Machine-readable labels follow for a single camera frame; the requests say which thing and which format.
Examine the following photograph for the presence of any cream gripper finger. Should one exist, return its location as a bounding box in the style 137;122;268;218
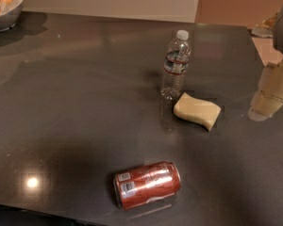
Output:
248;59;283;121

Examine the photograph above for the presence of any red coke can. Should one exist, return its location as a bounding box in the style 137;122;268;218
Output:
113;161;181;210

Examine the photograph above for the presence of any crumpled item on floor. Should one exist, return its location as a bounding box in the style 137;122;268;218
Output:
251;12;277;38

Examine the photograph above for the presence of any yellow sponge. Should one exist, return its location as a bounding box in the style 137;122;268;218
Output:
173;92;221;131

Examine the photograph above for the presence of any clear plastic water bottle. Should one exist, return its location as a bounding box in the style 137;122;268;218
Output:
160;30;191;100

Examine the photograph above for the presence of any silver metal bowl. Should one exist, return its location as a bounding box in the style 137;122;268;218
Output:
0;1;24;32

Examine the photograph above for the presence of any orange fruit middle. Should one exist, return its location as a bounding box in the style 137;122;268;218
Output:
0;0;13;8

